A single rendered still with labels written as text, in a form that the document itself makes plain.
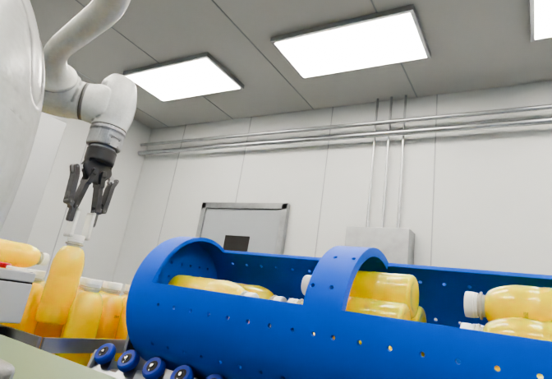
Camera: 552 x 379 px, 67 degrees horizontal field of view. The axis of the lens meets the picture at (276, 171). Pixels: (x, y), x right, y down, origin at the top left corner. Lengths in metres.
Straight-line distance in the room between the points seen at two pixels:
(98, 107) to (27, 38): 0.85
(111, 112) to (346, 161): 3.67
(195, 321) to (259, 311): 0.14
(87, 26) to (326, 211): 3.76
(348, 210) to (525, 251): 1.60
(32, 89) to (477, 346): 0.54
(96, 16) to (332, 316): 0.76
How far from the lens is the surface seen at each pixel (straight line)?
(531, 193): 4.17
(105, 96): 1.19
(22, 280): 1.02
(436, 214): 4.18
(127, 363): 0.95
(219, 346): 0.78
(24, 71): 0.34
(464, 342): 0.60
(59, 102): 1.20
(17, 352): 0.45
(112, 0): 0.97
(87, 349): 1.09
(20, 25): 0.35
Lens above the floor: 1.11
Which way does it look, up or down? 18 degrees up
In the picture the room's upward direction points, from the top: 9 degrees clockwise
